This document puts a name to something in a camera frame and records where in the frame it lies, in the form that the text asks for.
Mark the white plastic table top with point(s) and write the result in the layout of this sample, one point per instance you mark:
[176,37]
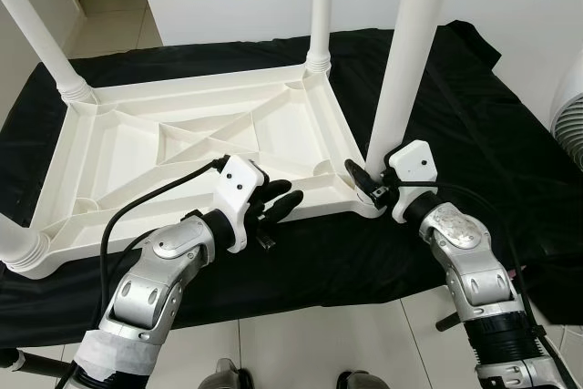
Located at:
[291,134]

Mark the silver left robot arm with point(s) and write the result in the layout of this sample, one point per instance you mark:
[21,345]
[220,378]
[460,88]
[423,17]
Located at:
[164,271]

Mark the black cloth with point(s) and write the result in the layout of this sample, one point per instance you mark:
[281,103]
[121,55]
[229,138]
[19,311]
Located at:
[364,261]

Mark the pink plastic stool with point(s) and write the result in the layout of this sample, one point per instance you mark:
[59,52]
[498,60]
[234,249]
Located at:
[517,272]

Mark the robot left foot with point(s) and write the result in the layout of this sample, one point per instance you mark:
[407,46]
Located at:
[226,375]

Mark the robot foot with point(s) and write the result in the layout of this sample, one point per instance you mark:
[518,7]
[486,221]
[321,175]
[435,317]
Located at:
[226,375]
[360,380]

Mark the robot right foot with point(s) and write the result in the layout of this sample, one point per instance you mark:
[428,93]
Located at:
[360,380]

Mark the white round fan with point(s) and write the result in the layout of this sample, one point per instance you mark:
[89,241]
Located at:
[569,125]

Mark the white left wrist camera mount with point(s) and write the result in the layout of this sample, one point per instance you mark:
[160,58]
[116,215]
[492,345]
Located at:
[239,179]

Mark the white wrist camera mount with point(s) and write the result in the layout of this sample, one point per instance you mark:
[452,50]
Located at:
[414,163]
[239,179]

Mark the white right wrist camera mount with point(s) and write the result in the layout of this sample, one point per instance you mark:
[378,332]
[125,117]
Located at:
[414,163]

